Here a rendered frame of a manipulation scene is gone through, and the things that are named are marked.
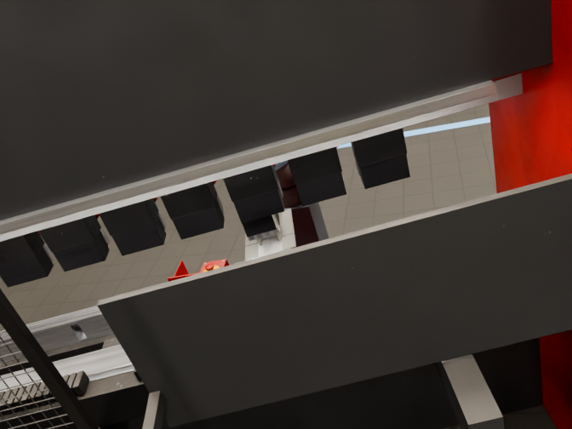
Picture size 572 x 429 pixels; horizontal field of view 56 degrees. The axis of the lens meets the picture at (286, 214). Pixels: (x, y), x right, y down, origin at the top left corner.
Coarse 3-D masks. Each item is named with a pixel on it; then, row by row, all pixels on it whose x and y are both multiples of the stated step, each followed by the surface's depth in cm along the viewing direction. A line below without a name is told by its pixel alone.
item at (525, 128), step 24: (552, 0) 124; (552, 24) 127; (552, 48) 130; (528, 72) 147; (552, 72) 133; (528, 96) 152; (552, 96) 137; (504, 120) 175; (528, 120) 156; (552, 120) 140; (504, 144) 181; (528, 144) 161; (552, 144) 144; (504, 168) 188; (528, 168) 166; (552, 168) 148; (552, 336) 185; (552, 360) 192; (552, 384) 199; (552, 408) 207
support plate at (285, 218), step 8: (280, 216) 202; (288, 216) 201; (280, 224) 198; (288, 224) 196; (288, 232) 191; (248, 240) 194; (256, 240) 193; (288, 240) 187; (248, 248) 190; (256, 248) 189; (288, 248) 183; (248, 256) 186; (256, 256) 184
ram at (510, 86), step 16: (496, 80) 152; (512, 80) 152; (496, 96) 154; (432, 112) 156; (448, 112) 156; (384, 128) 157; (400, 128) 157; (320, 144) 158; (336, 144) 159; (272, 160) 160; (208, 176) 161; (224, 176) 162; (160, 192) 163; (96, 208) 164; (112, 208) 165; (48, 224) 166; (0, 240) 168
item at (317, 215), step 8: (288, 208) 252; (296, 208) 250; (304, 208) 249; (312, 208) 254; (296, 216) 252; (304, 216) 251; (312, 216) 252; (320, 216) 267; (296, 224) 255; (304, 224) 254; (312, 224) 253; (320, 224) 265; (296, 232) 257; (304, 232) 257; (312, 232) 256; (320, 232) 262; (296, 240) 260; (304, 240) 259; (312, 240) 258; (320, 240) 260
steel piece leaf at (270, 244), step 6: (264, 240) 191; (270, 240) 190; (276, 240) 189; (258, 246) 189; (264, 246) 188; (270, 246) 187; (276, 246) 186; (282, 246) 185; (264, 252) 185; (270, 252) 184; (276, 252) 183
